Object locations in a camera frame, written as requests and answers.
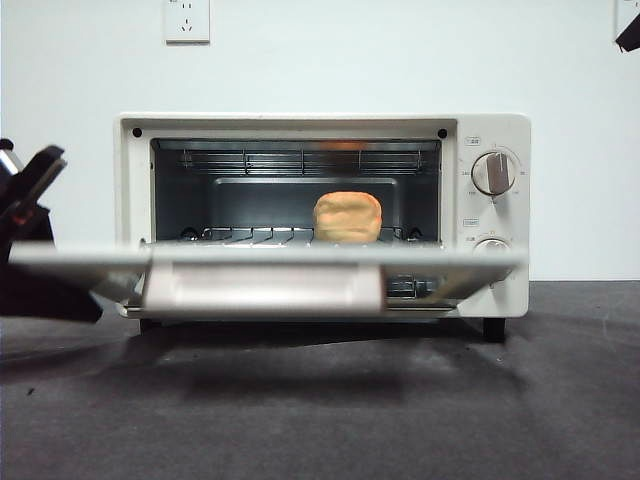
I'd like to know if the white Toshiba toaster oven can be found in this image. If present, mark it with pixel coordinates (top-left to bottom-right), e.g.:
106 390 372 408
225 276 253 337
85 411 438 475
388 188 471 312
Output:
113 112 532 344

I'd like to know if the beige oven knob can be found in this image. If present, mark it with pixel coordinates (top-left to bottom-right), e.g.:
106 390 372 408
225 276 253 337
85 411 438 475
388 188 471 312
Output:
472 237 514 262
470 151 519 196

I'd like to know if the metal wire oven rack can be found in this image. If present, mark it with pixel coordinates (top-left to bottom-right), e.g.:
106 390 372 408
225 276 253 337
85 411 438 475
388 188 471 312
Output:
184 225 444 301

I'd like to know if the orange bread roll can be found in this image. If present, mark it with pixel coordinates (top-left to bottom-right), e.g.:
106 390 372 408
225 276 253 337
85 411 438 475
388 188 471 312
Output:
312 189 384 245

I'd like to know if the white glass oven door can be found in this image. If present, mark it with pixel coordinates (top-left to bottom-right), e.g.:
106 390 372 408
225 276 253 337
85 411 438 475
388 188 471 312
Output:
8 239 530 320

